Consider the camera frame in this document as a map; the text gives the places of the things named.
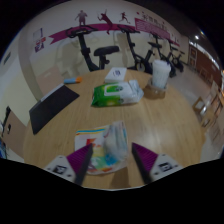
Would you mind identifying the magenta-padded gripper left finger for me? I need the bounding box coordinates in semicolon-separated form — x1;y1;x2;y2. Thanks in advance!
43;143;94;186

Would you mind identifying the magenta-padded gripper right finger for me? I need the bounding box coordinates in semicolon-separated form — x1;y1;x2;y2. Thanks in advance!
130;142;185;186

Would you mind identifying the white towel with colourful print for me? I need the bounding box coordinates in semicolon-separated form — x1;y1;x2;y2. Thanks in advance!
74;120;130;176

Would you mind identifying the light wooden chair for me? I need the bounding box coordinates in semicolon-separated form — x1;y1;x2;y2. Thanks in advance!
1;106;28;158
35;66;64;96

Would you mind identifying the black flat folio case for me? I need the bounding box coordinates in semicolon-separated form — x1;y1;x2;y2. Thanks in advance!
28;83;81;136

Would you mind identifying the brown tape roll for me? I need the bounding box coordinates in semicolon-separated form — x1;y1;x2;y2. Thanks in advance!
143;78;167;100

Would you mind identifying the group of wooden chairs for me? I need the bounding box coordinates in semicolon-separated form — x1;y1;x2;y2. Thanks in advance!
191;81;224;131

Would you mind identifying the blue and orange marker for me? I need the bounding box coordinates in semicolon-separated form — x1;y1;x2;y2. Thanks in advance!
63;76;83;85

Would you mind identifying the green wet wipes pack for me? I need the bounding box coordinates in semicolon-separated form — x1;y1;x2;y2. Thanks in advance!
91;79;145;108

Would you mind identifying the small white tissue pack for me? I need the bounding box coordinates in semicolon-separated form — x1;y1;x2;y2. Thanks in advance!
104;66;128;84

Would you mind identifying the black exercise bike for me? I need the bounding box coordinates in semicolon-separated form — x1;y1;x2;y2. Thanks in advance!
65;25;120;73
168;39;186;73
117;24;154;74
148;31;178;78

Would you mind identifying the brown wooden cabinet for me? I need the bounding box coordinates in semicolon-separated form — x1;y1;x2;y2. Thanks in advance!
188;43;223;88

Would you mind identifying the dark wall plaque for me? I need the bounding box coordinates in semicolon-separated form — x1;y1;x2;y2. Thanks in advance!
2;51;12;65

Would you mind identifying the wall poster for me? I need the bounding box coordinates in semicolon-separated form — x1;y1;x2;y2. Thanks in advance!
32;27;47;54

